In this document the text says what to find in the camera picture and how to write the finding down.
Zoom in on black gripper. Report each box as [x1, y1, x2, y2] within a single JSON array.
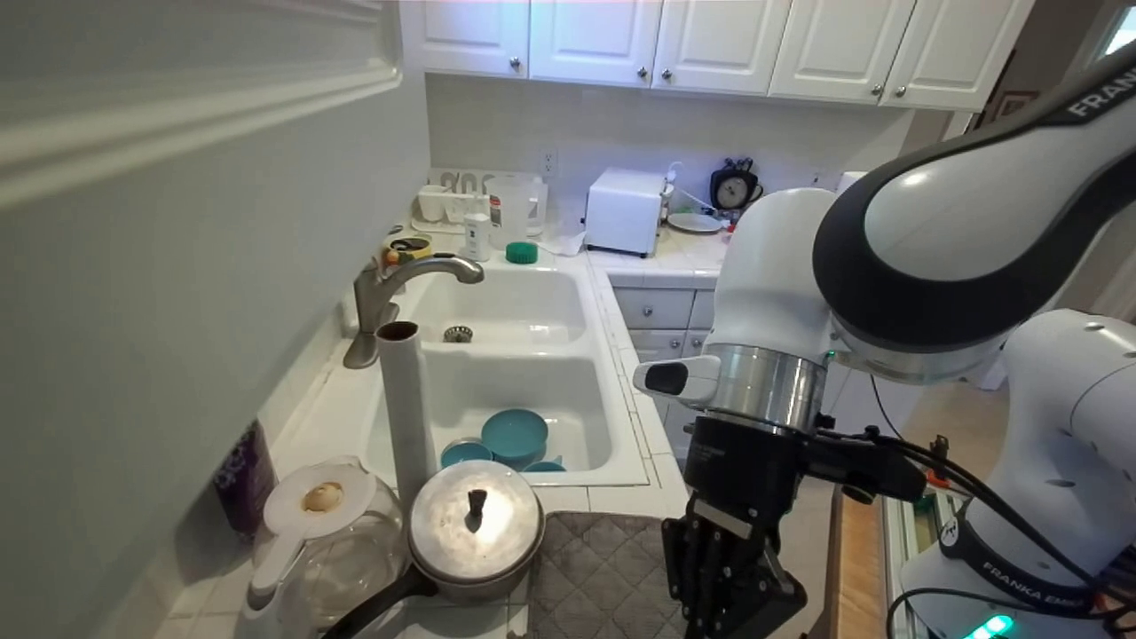
[[661, 412, 829, 639]]

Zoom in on grey quilted pot holder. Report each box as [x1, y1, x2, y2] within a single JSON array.
[[524, 509, 688, 639]]

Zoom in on wooden table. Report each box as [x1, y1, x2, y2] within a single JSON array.
[[829, 491, 889, 639]]

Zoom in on large teal plate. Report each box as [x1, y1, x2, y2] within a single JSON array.
[[480, 404, 552, 465]]

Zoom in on white lower cabinets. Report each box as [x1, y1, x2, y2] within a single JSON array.
[[609, 282, 723, 465]]

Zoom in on white cabinets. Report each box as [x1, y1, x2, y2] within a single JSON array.
[[609, 282, 723, 465], [396, 0, 1041, 113]]

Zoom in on white double sink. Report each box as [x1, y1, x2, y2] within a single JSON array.
[[357, 260, 652, 491]]

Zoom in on white upright tube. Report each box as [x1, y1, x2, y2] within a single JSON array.
[[371, 315, 441, 509]]

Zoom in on white shallow dish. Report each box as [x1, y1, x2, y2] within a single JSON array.
[[663, 211, 727, 239]]

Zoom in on white jug with grey lid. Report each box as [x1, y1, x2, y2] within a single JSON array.
[[242, 509, 410, 639]]

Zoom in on white countertop appliance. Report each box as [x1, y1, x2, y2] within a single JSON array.
[[582, 166, 668, 260]]

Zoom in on black round clock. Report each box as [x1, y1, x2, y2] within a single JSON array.
[[707, 155, 762, 216]]

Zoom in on beige round food item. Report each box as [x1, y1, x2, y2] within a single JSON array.
[[298, 477, 346, 514]]

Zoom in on clear plastic container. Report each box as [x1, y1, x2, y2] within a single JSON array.
[[490, 171, 549, 241]]

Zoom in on white round plate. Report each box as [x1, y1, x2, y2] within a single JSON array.
[[258, 460, 381, 538]]

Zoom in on chrome sink faucet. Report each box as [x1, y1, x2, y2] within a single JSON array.
[[342, 247, 490, 372]]

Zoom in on yellow and black scrubber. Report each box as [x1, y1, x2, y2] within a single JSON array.
[[376, 231, 432, 271]]

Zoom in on white dish rack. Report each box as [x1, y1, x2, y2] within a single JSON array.
[[410, 166, 495, 226]]

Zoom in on purple container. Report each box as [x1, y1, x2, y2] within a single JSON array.
[[209, 419, 275, 538]]

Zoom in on white upper cabinets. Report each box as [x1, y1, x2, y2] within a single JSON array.
[[396, 0, 1041, 113]]

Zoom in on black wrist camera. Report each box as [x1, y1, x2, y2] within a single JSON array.
[[811, 429, 933, 509]]

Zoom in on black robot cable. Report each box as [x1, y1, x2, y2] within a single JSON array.
[[873, 432, 1136, 612]]

